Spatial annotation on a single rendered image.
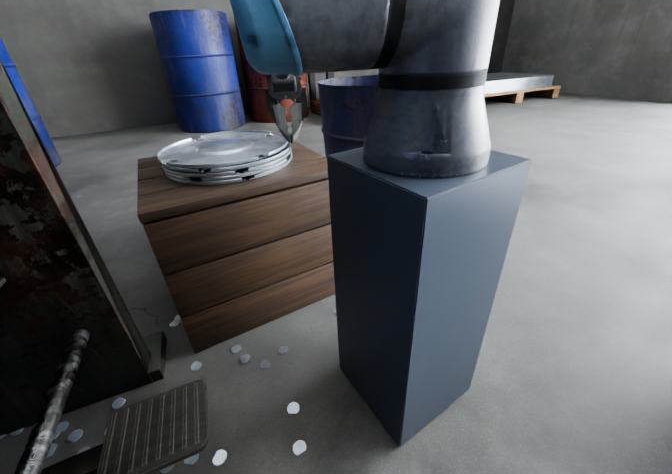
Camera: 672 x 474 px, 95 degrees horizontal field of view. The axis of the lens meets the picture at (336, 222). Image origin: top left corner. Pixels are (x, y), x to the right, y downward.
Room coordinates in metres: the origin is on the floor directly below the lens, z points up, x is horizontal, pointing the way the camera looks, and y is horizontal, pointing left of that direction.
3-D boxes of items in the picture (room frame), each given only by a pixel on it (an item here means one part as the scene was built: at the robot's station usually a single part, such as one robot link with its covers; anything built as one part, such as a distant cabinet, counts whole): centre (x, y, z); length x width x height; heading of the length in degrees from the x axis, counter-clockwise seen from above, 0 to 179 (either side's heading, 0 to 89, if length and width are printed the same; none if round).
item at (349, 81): (1.16, -0.17, 0.24); 0.42 x 0.42 x 0.48
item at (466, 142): (0.38, -0.11, 0.50); 0.15 x 0.15 x 0.10
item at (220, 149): (0.73, 0.25, 0.39); 0.29 x 0.29 x 0.01
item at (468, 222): (0.38, -0.11, 0.23); 0.18 x 0.18 x 0.45; 31
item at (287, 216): (0.72, 0.24, 0.18); 0.40 x 0.38 x 0.35; 118
